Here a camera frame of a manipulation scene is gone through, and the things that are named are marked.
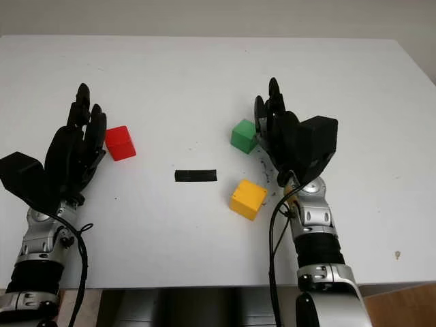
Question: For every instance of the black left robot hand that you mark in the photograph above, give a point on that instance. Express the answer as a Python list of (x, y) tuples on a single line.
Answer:
[(68, 153)]

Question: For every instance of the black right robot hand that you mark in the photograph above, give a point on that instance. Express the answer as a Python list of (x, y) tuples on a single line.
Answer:
[(284, 143)]

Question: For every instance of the green cube block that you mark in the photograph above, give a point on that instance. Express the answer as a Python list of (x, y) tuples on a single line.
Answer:
[(242, 136)]

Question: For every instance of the red cube block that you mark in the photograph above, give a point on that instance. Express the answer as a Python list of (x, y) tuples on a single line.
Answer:
[(120, 143)]

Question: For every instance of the yellow cube block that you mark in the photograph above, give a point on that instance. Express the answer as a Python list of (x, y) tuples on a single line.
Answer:
[(248, 199)]

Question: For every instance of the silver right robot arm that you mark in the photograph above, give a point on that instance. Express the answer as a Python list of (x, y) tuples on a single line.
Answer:
[(315, 211)]

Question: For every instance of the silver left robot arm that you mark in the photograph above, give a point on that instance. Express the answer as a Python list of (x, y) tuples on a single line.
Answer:
[(37, 235)]

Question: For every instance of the black tape strip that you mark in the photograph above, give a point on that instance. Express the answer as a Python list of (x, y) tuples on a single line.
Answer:
[(195, 176)]

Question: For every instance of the grey robot torso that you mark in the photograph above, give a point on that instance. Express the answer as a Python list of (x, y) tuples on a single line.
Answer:
[(197, 310)]

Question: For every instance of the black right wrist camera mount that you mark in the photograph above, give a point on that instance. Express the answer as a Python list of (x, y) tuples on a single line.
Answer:
[(320, 143)]

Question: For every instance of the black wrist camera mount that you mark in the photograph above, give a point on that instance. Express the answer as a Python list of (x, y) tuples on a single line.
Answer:
[(24, 177), (320, 143)]

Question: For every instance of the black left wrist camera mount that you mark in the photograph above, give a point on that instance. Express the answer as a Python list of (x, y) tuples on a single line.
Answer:
[(24, 177)]

